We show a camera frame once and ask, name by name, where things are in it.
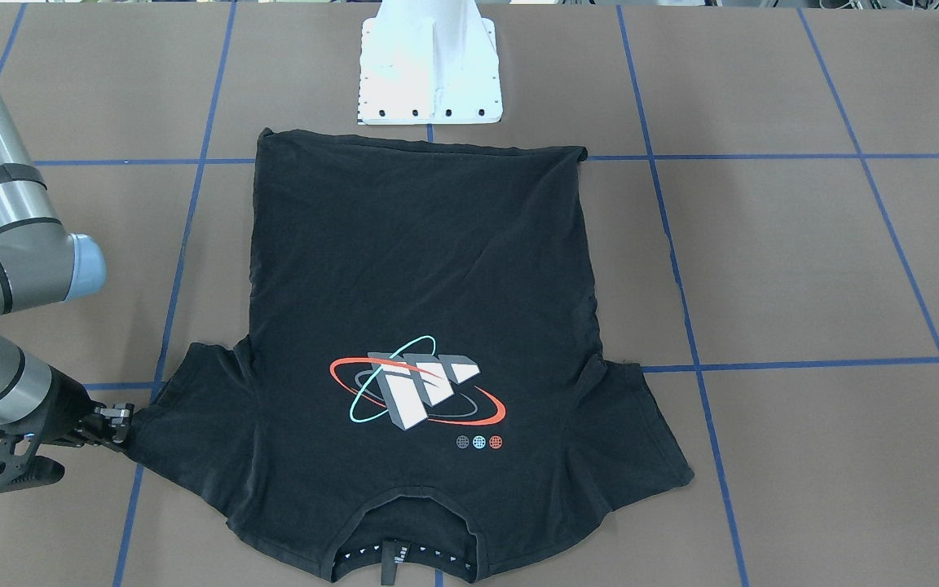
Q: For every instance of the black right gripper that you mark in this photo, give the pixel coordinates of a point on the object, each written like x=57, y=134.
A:
x=67, y=405

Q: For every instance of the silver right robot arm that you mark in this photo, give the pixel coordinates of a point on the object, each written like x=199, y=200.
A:
x=41, y=263

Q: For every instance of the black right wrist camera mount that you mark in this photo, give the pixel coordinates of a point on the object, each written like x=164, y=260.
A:
x=20, y=466

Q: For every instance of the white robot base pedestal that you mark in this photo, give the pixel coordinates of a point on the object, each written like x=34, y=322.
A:
x=429, y=62

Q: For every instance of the black graphic t-shirt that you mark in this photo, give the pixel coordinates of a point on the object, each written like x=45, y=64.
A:
x=423, y=378

